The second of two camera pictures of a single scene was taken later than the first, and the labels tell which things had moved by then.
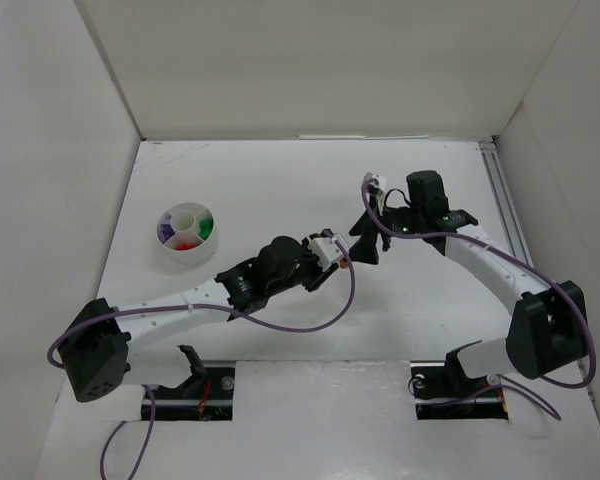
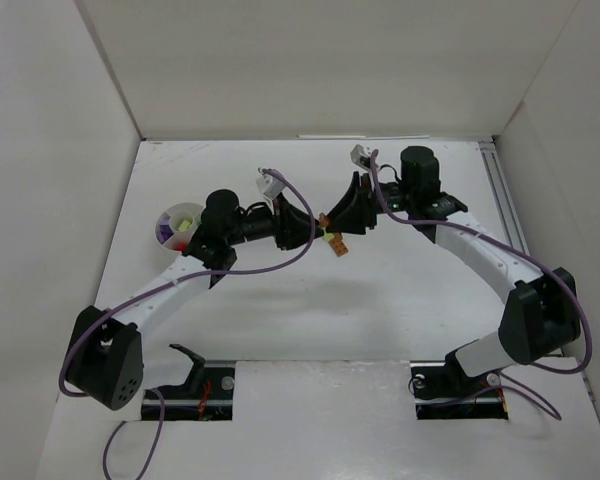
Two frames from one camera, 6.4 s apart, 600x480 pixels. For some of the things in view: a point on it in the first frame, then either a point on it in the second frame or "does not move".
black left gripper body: [313, 273] -> [284, 225]
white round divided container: [187, 233] does not move
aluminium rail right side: [504, 202] does not move
